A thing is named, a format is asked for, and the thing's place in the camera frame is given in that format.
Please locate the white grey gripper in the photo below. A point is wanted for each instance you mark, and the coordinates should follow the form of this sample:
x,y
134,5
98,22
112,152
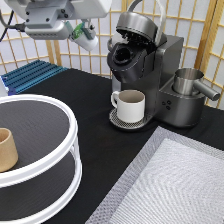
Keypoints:
x,y
46,19

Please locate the green lid coffee pod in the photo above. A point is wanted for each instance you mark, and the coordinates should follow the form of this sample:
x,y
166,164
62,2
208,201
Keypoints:
x,y
81,39

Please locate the grey Keurig coffee machine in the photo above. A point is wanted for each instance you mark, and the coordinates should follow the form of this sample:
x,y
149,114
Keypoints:
x,y
141,57

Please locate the blue ridged metal block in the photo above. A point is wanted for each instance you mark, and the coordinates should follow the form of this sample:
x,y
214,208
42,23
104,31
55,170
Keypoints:
x,y
29,75

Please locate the white ceramic mug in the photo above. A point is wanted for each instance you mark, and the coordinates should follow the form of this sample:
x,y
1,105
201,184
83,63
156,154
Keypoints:
x,y
130,105

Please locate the steel milk frother cup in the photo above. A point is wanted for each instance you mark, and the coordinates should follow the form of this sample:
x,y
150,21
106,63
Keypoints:
x,y
189,81

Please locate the wooden shoji folding screen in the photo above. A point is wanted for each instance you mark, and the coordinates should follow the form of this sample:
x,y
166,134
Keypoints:
x,y
199,22

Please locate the white two-tier round shelf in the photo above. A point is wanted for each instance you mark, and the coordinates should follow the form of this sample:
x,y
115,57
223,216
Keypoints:
x,y
49,169

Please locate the tan wooden cup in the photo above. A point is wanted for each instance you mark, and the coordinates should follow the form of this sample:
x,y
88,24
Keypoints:
x,y
8,151

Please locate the grey woven placemat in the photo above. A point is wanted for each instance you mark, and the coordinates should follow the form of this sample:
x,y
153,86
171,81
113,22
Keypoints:
x,y
172,180

